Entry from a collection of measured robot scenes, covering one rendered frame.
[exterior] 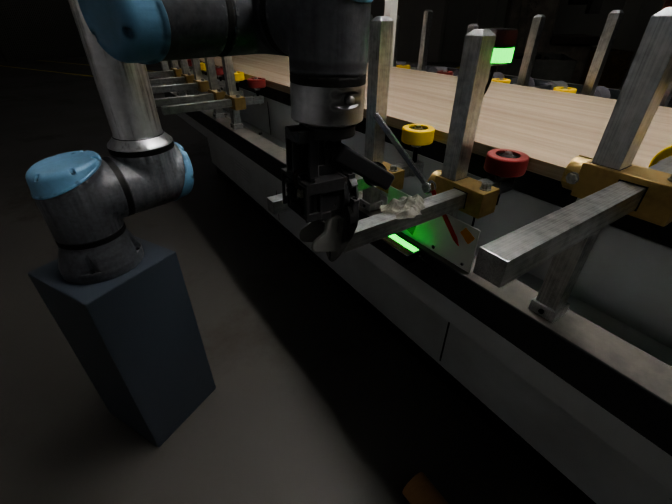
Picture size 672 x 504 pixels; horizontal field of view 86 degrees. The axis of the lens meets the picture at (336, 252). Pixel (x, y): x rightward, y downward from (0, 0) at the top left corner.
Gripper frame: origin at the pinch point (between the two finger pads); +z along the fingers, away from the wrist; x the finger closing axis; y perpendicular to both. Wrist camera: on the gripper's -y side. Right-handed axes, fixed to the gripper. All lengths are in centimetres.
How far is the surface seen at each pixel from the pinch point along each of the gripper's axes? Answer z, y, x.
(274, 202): 0.9, -0.3, -23.5
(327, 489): 83, -2, -2
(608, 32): -31, -137, -32
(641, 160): -10, -62, 15
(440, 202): -4.2, -21.5, 1.2
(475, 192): -5.3, -28.5, 2.9
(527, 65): -18, -137, -59
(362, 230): -3.5, -3.9, 1.4
